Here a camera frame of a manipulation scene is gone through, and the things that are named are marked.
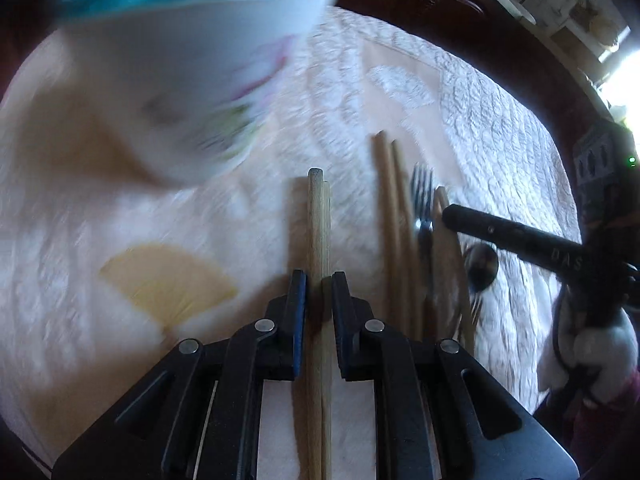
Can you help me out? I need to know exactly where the pink quilted table cloth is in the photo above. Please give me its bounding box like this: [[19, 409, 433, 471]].
[[0, 7, 585, 480]]

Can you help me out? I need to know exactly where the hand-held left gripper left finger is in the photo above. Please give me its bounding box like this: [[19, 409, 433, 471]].
[[52, 269, 307, 480]]

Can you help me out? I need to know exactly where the white floral cup teal rim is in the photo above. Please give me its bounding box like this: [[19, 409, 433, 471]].
[[52, 0, 351, 187]]

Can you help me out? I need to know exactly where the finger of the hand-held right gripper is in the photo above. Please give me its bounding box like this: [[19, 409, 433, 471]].
[[442, 203, 592, 287]]

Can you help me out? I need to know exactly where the metal spoon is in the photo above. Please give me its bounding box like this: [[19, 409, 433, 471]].
[[452, 243, 501, 338]]

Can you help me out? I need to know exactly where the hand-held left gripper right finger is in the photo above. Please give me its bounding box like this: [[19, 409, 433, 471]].
[[332, 270, 579, 480]]

